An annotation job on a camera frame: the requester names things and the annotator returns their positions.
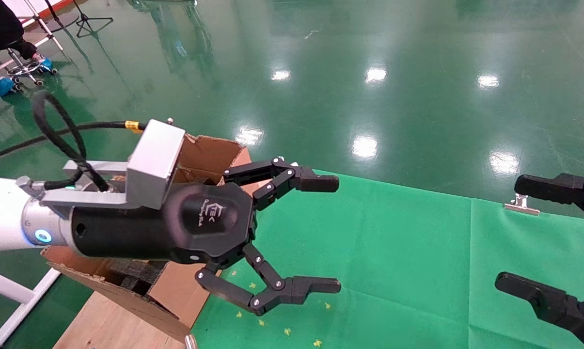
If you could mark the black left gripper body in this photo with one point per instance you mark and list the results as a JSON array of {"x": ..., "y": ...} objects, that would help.
[{"x": 141, "y": 232}]

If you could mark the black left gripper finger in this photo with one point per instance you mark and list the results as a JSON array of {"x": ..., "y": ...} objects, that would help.
[
  {"x": 296, "y": 288},
  {"x": 292, "y": 177}
]

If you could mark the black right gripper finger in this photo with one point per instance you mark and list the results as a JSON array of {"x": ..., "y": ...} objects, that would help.
[
  {"x": 563, "y": 189},
  {"x": 558, "y": 308}
]

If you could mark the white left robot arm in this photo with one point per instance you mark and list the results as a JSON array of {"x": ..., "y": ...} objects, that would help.
[{"x": 1, "y": 213}]

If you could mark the large open cardboard carton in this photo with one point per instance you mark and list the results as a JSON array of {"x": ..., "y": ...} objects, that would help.
[{"x": 175, "y": 291}]

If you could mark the black foam block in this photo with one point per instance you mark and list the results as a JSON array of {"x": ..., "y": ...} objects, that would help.
[{"x": 136, "y": 271}]

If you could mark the green cloth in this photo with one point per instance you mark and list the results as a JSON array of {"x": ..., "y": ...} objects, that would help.
[{"x": 393, "y": 266}]

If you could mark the wheeled metal stool base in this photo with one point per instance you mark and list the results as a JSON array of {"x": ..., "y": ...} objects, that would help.
[{"x": 23, "y": 69}]

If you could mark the black tripod stand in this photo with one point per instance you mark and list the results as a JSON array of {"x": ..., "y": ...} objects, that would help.
[{"x": 84, "y": 20}]

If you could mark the white stand legs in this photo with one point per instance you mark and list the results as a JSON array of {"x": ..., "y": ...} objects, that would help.
[{"x": 40, "y": 22}]

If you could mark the white pipe frame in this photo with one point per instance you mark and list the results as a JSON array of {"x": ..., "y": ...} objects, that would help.
[{"x": 10, "y": 290}]

